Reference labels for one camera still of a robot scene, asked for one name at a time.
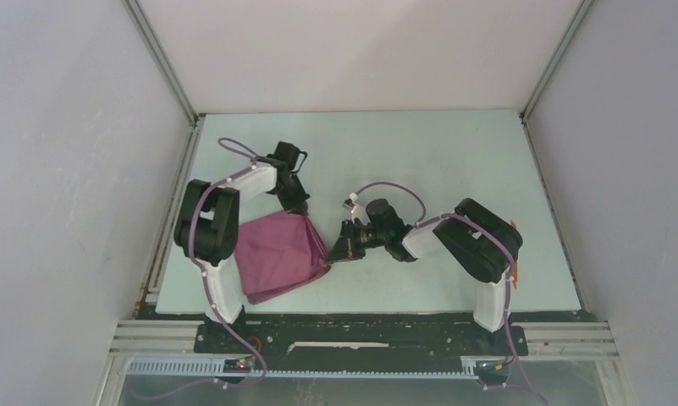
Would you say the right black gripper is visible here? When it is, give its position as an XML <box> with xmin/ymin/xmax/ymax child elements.
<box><xmin>324</xmin><ymin>220</ymin><xmax>389</xmax><ymax>265</ymax></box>

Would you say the left aluminium corner post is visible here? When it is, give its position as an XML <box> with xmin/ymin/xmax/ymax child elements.
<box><xmin>121</xmin><ymin>0</ymin><xmax>199</xmax><ymax>125</ymax></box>

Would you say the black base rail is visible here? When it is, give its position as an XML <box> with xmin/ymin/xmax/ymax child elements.
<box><xmin>194</xmin><ymin>312</ymin><xmax>528</xmax><ymax>372</ymax></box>

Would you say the maroon satin cloth napkin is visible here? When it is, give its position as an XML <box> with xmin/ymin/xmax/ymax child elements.
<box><xmin>234</xmin><ymin>211</ymin><xmax>331</xmax><ymax>305</ymax></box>

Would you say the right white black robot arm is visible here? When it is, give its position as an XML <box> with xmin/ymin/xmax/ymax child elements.
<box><xmin>325</xmin><ymin>198</ymin><xmax>523</xmax><ymax>354</ymax></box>

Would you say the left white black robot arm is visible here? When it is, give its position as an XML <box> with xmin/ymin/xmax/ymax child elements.
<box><xmin>174</xmin><ymin>137</ymin><xmax>325</xmax><ymax>353</ymax></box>

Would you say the right aluminium corner post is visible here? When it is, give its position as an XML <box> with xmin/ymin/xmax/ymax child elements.
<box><xmin>520</xmin><ymin>0</ymin><xmax>598</xmax><ymax>124</ymax></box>

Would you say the orange plastic knife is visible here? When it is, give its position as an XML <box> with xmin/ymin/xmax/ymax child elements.
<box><xmin>510</xmin><ymin>220</ymin><xmax>519</xmax><ymax>289</ymax></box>

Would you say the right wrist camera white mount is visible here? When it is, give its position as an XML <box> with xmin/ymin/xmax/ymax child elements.
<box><xmin>342</xmin><ymin>192</ymin><xmax>364</xmax><ymax>219</ymax></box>

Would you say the aluminium corner post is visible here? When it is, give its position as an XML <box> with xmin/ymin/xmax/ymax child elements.
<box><xmin>520</xmin><ymin>0</ymin><xmax>598</xmax><ymax>124</ymax></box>
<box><xmin>121</xmin><ymin>0</ymin><xmax>199</xmax><ymax>125</ymax></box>

